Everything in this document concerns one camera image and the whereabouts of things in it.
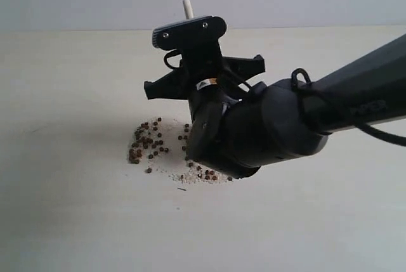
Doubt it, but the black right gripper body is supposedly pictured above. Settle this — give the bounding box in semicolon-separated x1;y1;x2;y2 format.
144;53;265;122

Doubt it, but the wooden paint brush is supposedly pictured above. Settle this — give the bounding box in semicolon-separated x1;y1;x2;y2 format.
182;0;194;20

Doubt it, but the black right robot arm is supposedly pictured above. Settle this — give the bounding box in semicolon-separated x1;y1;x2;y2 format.
144;31;405;179

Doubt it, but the pile of brown pellets and crumbs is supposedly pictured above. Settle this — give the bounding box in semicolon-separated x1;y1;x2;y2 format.
127;116;233;184

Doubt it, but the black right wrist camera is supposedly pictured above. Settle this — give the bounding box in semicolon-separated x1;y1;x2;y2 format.
152;15;227;51

